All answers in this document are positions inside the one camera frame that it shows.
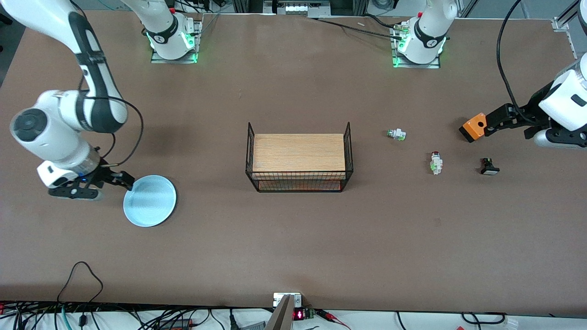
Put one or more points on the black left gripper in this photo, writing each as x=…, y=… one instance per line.
x=533, y=111

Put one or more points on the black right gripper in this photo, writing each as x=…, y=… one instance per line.
x=105, y=174

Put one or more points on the light blue round plate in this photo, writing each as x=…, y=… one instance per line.
x=151, y=201

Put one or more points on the red push button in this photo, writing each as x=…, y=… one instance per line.
x=436, y=163

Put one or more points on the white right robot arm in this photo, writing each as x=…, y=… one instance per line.
x=50, y=133

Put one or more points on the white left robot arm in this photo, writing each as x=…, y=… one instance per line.
x=566, y=103

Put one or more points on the orange button box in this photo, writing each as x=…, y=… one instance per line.
x=472, y=128

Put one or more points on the black push button white cap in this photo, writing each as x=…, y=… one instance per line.
x=490, y=168

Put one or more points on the green push button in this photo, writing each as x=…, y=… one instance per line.
x=397, y=134

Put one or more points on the aluminium corner profile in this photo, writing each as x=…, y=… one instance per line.
x=559, y=24

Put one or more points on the black power adapter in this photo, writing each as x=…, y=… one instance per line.
x=176, y=324

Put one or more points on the orange lower basket shelf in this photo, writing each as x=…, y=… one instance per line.
x=298, y=185

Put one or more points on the light wooden basket board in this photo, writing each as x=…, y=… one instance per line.
x=298, y=153

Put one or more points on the grey box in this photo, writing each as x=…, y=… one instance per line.
x=254, y=326

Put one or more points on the grey metal bar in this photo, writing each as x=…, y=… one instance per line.
x=282, y=318

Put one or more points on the red digit display module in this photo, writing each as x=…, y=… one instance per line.
x=299, y=315

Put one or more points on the metal equipment rack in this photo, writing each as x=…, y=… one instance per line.
x=298, y=8

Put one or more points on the red and black clip lead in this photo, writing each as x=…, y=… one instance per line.
x=323, y=313

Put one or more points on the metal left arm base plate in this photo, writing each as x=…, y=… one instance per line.
x=415, y=66

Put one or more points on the silver mount plate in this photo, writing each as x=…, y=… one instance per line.
x=279, y=299

